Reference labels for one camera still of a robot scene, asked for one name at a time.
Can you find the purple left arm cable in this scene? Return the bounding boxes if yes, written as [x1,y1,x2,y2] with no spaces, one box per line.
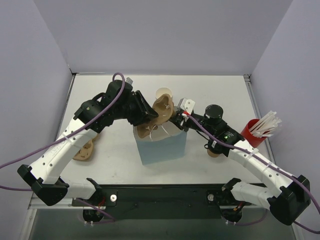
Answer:
[0,72,126,223]

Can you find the brown paper coffee cup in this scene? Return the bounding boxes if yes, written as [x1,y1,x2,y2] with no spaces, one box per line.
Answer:
[207,149,220,158]

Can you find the stack of brown paper cups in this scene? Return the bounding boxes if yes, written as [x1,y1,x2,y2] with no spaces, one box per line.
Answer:
[155,87,173,99]

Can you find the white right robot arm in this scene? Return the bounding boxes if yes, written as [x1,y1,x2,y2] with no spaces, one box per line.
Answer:
[170,104,311,226]

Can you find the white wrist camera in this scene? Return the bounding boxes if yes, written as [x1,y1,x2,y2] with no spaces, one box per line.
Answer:
[125,77,133,86]
[176,98,196,119]

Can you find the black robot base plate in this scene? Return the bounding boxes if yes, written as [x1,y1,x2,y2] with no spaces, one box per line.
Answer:
[71,183,271,221]

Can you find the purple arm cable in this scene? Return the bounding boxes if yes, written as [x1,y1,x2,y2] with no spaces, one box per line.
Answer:
[186,113,320,235]
[0,72,126,223]

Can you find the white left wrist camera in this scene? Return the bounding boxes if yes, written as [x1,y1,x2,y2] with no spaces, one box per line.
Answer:
[125,77,133,86]

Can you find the red plastic cup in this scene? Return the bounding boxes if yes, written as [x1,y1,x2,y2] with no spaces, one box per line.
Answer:
[240,118,267,148]

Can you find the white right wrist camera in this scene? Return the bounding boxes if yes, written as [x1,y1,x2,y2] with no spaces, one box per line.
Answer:
[176,98,196,119]

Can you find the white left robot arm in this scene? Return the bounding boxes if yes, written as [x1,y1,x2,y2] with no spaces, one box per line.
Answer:
[17,80,158,206]

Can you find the brown cardboard cup carrier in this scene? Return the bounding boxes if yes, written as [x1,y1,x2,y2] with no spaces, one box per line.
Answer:
[72,133,100,162]
[136,93,175,140]

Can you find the light blue paper bag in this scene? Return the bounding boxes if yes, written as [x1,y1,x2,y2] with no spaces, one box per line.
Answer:
[133,121,187,165]

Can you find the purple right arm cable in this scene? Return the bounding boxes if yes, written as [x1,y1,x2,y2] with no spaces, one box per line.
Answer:
[186,113,320,235]

